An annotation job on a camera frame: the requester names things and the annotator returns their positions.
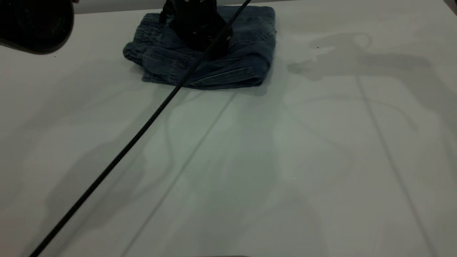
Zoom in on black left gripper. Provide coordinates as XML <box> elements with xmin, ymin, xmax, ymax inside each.
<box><xmin>160</xmin><ymin>0</ymin><xmax>233</xmax><ymax>60</ymax></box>

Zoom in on blue denim pants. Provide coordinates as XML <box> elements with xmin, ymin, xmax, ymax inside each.
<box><xmin>122</xmin><ymin>5</ymin><xmax>277</xmax><ymax>90</ymax></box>

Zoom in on black braided cable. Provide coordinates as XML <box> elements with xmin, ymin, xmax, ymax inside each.
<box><xmin>29</xmin><ymin>0</ymin><xmax>252</xmax><ymax>257</ymax></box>

